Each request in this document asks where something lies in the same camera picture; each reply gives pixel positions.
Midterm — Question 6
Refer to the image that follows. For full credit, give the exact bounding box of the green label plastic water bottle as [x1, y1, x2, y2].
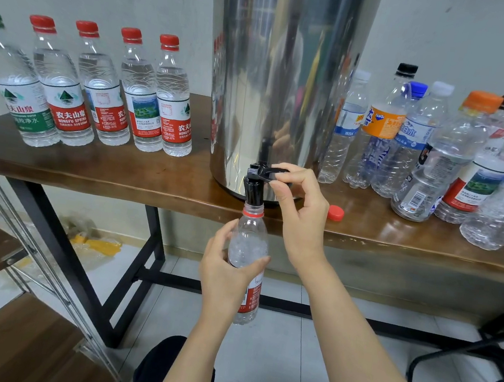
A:
[0, 11, 75, 150]

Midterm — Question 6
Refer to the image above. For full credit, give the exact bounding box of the person's black trouser leg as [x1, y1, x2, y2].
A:
[132, 330, 221, 382]

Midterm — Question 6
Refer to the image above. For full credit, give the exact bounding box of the cluster of plastic bottles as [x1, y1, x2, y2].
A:
[310, 54, 504, 254]

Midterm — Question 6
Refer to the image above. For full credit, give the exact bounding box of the person's right hand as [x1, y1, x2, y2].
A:
[258, 160, 338, 272]

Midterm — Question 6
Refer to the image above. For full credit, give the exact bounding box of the stainless steel water dispenser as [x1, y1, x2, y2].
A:
[186, 0, 385, 214]

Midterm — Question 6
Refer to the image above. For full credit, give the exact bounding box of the yellow debris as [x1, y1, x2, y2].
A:
[66, 232, 123, 259]

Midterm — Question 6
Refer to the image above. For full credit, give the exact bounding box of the person's left hand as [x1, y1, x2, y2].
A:
[192, 216, 275, 333]

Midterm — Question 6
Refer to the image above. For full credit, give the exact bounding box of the green red label plastic bottle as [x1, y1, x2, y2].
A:
[106, 26, 178, 155]

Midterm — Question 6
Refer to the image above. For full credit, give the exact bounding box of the black metal table frame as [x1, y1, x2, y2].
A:
[0, 179, 504, 382]

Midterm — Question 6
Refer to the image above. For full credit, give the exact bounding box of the red bottle cap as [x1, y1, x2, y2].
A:
[325, 203, 347, 224]

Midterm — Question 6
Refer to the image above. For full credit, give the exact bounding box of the person's right forearm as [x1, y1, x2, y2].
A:
[288, 254, 463, 382]

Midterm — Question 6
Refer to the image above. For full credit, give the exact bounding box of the person's left forearm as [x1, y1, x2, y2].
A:
[155, 310, 246, 382]

